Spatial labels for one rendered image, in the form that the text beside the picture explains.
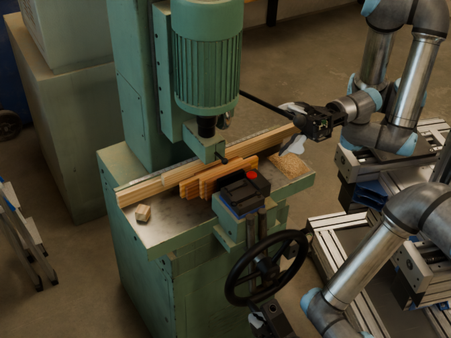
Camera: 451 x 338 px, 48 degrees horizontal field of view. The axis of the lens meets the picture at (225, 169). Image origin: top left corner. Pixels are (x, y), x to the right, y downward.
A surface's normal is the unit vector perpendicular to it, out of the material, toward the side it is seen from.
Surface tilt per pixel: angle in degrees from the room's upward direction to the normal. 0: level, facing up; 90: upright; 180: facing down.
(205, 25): 90
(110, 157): 0
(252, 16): 90
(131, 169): 0
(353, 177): 90
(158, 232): 0
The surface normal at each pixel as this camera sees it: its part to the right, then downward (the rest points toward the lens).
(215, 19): 0.24, 0.66
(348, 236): 0.03, -0.73
